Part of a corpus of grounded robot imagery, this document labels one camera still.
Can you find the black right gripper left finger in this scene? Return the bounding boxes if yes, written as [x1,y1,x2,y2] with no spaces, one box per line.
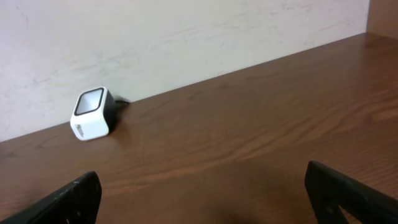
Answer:
[1,171,102,224]

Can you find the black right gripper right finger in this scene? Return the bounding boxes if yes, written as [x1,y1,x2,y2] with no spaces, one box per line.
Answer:
[305,161,397,224]

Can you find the white barcode scanner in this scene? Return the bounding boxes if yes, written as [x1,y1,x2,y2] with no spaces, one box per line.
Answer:
[70,86,117,141]

